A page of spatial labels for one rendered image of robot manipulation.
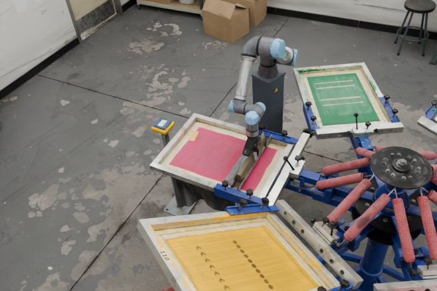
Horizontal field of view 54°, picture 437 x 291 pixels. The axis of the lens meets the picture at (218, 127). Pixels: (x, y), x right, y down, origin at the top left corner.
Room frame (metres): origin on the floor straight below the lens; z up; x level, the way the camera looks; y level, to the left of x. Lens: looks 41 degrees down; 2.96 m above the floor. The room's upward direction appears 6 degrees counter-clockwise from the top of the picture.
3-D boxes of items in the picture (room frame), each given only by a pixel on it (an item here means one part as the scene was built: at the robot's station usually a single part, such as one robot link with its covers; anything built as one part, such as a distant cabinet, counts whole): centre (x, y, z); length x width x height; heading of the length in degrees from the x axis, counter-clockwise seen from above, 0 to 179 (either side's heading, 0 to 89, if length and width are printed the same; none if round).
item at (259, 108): (2.01, -0.23, 1.31); 0.11 x 0.11 x 0.08; 62
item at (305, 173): (1.71, -0.49, 1.02); 0.17 x 0.06 x 0.05; 59
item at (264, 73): (2.58, -0.40, 1.25); 0.15 x 0.15 x 0.10
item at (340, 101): (2.36, -0.94, 1.05); 1.08 x 0.61 x 0.23; 179
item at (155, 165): (2.01, -0.01, 0.97); 0.79 x 0.58 x 0.04; 59
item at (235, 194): (1.64, -0.07, 0.97); 0.30 x 0.05 x 0.07; 59
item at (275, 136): (2.12, -0.36, 0.97); 0.30 x 0.05 x 0.07; 59
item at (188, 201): (1.86, 0.14, 0.74); 0.46 x 0.04 x 0.42; 59
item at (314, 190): (1.78, -0.38, 0.89); 1.24 x 0.06 x 0.06; 59
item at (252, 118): (1.92, -0.20, 1.32); 0.09 x 0.08 x 0.11; 152
